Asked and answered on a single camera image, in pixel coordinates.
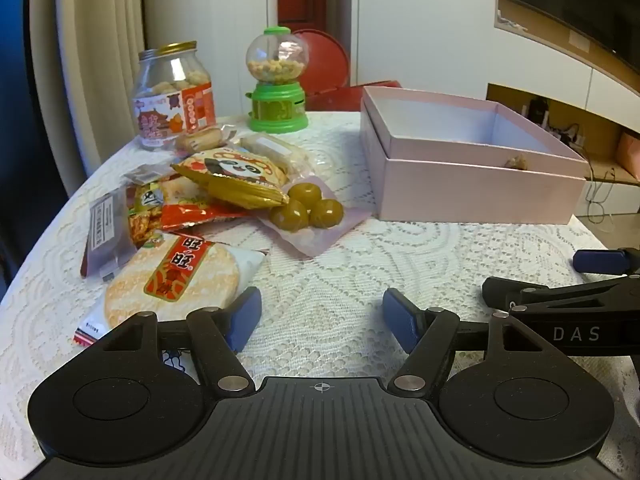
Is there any brown pastry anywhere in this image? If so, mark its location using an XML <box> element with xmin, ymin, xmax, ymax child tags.
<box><xmin>174</xmin><ymin>127</ymin><xmax>236</xmax><ymax>155</ymax></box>

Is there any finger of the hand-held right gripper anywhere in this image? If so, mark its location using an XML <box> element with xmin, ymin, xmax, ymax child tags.
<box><xmin>572</xmin><ymin>247</ymin><xmax>640</xmax><ymax>277</ymax></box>
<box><xmin>481</xmin><ymin>275</ymin><xmax>640</xmax><ymax>318</ymax></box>

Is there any small clear snack packet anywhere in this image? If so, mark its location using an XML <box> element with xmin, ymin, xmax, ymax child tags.
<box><xmin>122</xmin><ymin>164</ymin><xmax>168</xmax><ymax>188</ymax></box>

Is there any white television cabinet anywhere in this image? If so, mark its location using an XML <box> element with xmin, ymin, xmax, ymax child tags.
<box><xmin>487</xmin><ymin>10</ymin><xmax>640</xmax><ymax>186</ymax></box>

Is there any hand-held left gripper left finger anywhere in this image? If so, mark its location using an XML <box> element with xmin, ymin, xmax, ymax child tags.
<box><xmin>102</xmin><ymin>286</ymin><xmax>263</xmax><ymax>396</ymax></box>

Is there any white hanging cable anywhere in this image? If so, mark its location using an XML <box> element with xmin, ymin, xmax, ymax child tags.
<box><xmin>584</xmin><ymin>164</ymin><xmax>620</xmax><ymax>233</ymax></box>

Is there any pink cardboard box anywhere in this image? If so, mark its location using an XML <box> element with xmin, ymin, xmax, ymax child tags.
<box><xmin>360</xmin><ymin>86</ymin><xmax>590</xmax><ymax>224</ymax></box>

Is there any green gumball machine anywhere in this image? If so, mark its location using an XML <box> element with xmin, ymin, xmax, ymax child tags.
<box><xmin>245</xmin><ymin>26</ymin><xmax>310</xmax><ymax>134</ymax></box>

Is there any beige curtain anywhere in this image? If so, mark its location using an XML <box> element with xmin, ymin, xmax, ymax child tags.
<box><xmin>30</xmin><ymin>0</ymin><xmax>148</xmax><ymax>196</ymax></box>

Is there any small rice cracker packet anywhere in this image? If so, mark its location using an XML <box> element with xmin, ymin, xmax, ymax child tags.
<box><xmin>150</xmin><ymin>175</ymin><xmax>261</xmax><ymax>233</ymax></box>

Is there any green plum candy packet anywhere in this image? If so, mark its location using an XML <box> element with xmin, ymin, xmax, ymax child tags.
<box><xmin>257</xmin><ymin>172</ymin><xmax>373</xmax><ymax>258</ymax></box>

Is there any clear wrapped white cake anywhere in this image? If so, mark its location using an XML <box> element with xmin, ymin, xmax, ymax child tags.
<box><xmin>239</xmin><ymin>132</ymin><xmax>308</xmax><ymax>173</ymax></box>

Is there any gold panda snack packet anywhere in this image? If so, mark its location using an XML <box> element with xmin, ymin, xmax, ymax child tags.
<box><xmin>171</xmin><ymin>147</ymin><xmax>292</xmax><ymax>211</ymax></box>

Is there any red spicy snack packet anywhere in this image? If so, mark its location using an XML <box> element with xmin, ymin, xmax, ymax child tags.
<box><xmin>127</xmin><ymin>182</ymin><xmax>168</xmax><ymax>248</ymax></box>

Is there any red round tin lid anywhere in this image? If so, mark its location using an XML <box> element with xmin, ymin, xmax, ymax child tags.
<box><xmin>292</xmin><ymin>30</ymin><xmax>351</xmax><ymax>96</ymax></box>

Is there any clear snack jar gold lid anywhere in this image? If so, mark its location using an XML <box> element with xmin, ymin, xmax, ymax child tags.
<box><xmin>131</xmin><ymin>41</ymin><xmax>218</xmax><ymax>153</ymax></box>

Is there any black television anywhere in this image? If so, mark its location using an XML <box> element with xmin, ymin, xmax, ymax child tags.
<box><xmin>497</xmin><ymin>0</ymin><xmax>640</xmax><ymax>78</ymax></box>

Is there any large round rice cracker packet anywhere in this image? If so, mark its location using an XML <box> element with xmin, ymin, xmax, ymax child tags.
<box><xmin>74</xmin><ymin>232</ymin><xmax>266</xmax><ymax>376</ymax></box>

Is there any dark grey snack packet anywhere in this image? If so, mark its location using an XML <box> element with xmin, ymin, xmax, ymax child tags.
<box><xmin>80</xmin><ymin>187</ymin><xmax>138</xmax><ymax>281</ymax></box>

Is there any pink paper bag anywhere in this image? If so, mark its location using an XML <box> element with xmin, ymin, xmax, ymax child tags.
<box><xmin>616</xmin><ymin>130</ymin><xmax>640</xmax><ymax>183</ymax></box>

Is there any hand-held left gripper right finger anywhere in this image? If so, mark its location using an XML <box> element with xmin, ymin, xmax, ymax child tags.
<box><xmin>382</xmin><ymin>287</ymin><xmax>543</xmax><ymax>396</ymax></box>

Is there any power strip with cables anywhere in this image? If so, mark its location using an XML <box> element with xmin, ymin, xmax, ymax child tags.
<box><xmin>520</xmin><ymin>100</ymin><xmax>587</xmax><ymax>150</ymax></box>

